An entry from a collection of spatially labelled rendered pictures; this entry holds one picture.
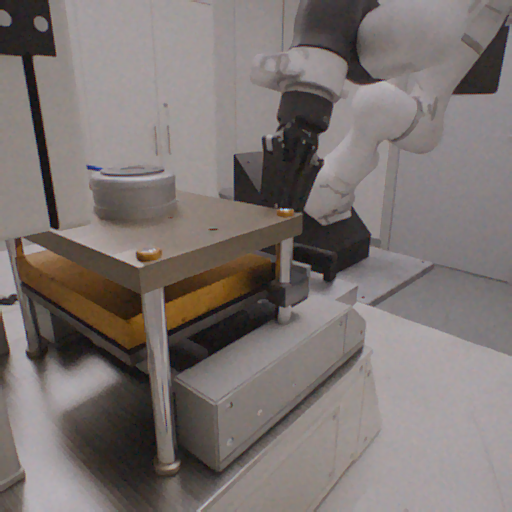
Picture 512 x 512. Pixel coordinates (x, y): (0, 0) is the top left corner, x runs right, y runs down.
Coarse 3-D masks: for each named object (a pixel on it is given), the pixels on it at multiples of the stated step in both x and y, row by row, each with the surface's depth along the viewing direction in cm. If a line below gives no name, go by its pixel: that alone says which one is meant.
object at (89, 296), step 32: (32, 256) 42; (256, 256) 42; (32, 288) 42; (64, 288) 35; (96, 288) 35; (192, 288) 35; (224, 288) 37; (256, 288) 41; (64, 320) 37; (96, 320) 33; (128, 320) 30; (192, 320) 35; (128, 352) 31
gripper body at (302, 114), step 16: (288, 96) 55; (304, 96) 54; (320, 96) 54; (288, 112) 55; (304, 112) 54; (320, 112) 54; (288, 128) 54; (304, 128) 57; (320, 128) 56; (288, 144) 55; (288, 160) 57
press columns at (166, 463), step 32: (288, 256) 38; (160, 288) 27; (32, 320) 47; (160, 320) 28; (288, 320) 41; (32, 352) 47; (160, 352) 29; (160, 384) 30; (160, 416) 31; (160, 448) 32
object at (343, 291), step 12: (300, 264) 54; (312, 276) 60; (312, 288) 56; (324, 288) 56; (336, 288) 56; (348, 288) 56; (336, 300) 53; (348, 300) 56; (144, 360) 42; (180, 360) 40; (180, 372) 38
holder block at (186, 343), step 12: (300, 300) 48; (252, 312) 44; (264, 312) 44; (252, 324) 42; (192, 336) 40; (228, 336) 40; (240, 336) 41; (180, 348) 41; (192, 348) 39; (204, 348) 38; (216, 348) 38; (192, 360) 40
